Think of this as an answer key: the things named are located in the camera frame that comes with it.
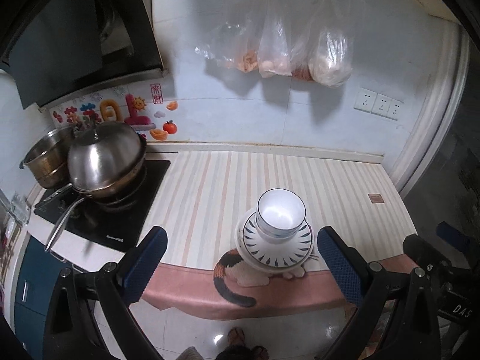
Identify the steel stock pot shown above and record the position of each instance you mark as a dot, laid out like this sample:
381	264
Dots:
45	161

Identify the colourful character wall stickers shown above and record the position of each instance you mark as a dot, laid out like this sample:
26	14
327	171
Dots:
112	110

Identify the orange persimmon wall sticker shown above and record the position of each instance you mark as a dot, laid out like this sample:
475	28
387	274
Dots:
169	126

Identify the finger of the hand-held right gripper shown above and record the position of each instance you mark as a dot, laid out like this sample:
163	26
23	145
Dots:
423	249
455	234

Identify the white plate with blue leaves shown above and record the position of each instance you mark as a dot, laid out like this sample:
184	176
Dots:
258	249

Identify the striped table mat with cat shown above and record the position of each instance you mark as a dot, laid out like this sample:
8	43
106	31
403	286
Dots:
210	202

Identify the black range hood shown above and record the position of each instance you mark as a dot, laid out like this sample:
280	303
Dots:
75	33

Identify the steel wok with lid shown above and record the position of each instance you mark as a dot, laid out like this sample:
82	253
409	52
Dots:
105	157

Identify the clear plastic bag of food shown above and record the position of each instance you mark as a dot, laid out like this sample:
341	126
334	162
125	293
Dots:
236	45
275	45
330	48

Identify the person's foot in sandal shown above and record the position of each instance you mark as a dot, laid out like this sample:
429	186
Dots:
236	339
260	352

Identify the small brown square label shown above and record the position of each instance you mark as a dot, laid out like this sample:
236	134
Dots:
375	198

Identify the white plate with pink flowers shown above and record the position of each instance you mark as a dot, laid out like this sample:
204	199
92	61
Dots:
247	258

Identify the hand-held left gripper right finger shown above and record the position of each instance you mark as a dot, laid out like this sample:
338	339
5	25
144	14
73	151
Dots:
339	266

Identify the black induction cooktop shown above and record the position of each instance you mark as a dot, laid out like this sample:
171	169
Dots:
123	217

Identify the blue kitchen cabinet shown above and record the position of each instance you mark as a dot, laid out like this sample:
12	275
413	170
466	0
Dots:
28	288

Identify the gold ingot wall sticker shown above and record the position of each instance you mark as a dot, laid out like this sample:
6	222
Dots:
159	134

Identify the white wall power outlet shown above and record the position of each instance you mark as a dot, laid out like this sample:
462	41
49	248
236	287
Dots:
381	104
364	100
394	109

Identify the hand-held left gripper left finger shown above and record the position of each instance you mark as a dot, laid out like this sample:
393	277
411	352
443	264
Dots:
146	262

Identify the small patterned cup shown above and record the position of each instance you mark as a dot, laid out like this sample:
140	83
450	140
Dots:
281	210

